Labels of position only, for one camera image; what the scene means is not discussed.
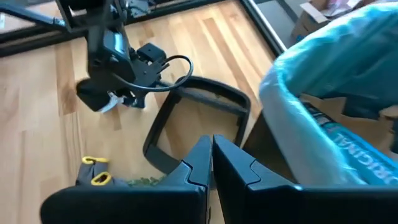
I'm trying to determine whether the green artificial succulent plant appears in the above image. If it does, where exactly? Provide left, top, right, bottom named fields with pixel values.
left=126, top=174, right=167, bottom=188

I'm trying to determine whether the brown paper bag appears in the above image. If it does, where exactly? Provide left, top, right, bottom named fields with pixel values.
left=300, top=93, right=398, bottom=153

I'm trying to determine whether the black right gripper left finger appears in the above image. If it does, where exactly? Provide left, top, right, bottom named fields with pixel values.
left=39, top=134, right=214, bottom=224

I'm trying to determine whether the blue foil snack packet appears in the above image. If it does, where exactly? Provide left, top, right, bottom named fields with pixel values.
left=303, top=102, right=398, bottom=187

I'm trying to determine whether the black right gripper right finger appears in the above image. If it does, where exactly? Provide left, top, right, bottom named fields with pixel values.
left=213, top=134, right=398, bottom=224

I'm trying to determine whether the open cardboard box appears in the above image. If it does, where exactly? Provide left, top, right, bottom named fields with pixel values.
left=290, top=0, right=373, bottom=43

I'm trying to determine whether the blue trash bag liner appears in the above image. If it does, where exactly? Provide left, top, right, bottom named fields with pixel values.
left=258, top=1, right=398, bottom=187

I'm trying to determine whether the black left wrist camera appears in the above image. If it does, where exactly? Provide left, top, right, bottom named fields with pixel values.
left=136, top=42, right=167, bottom=65

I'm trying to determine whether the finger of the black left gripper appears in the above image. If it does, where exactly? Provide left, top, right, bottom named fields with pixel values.
left=76, top=77, right=113, bottom=113
left=123, top=88, right=147, bottom=110

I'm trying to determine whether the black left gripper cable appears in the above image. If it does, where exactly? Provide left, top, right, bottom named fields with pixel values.
left=116, top=55, right=194, bottom=93

